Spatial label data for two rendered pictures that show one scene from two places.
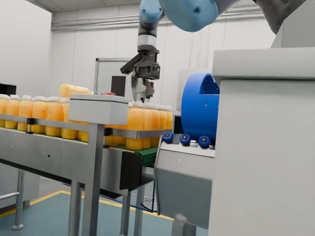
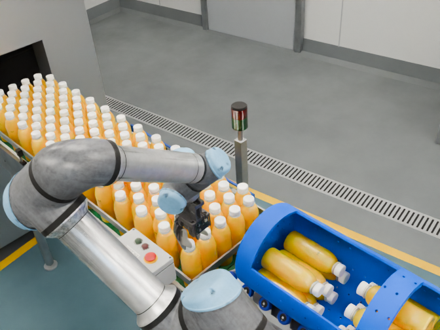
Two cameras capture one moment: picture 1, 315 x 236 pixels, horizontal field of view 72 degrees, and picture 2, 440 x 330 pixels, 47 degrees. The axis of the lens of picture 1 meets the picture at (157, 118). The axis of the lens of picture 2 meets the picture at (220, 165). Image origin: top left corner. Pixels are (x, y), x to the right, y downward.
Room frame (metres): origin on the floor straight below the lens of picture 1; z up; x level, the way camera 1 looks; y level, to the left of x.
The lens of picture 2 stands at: (-0.17, -0.41, 2.27)
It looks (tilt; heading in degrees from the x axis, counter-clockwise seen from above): 37 degrees down; 20
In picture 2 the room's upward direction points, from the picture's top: 4 degrees counter-clockwise
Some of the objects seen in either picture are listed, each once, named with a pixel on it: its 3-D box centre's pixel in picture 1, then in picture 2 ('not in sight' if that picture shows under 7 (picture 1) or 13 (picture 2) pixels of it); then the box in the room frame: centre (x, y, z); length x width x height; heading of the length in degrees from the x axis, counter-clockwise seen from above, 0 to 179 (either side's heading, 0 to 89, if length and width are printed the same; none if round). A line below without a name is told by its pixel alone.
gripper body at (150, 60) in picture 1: (146, 64); (191, 211); (0.87, 0.06, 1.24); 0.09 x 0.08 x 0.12; 62
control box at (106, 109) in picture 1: (98, 108); (143, 260); (0.81, 0.22, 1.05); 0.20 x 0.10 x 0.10; 62
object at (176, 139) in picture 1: (178, 129); not in sight; (0.97, -0.10, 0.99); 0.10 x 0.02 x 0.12; 152
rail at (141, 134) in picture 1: (162, 132); (235, 249); (1.00, -0.03, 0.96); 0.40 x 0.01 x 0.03; 152
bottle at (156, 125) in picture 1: (152, 126); (221, 241); (1.00, 0.02, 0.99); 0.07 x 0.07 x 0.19
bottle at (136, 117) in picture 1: (135, 127); (191, 265); (0.88, 0.09, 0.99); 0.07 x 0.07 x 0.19
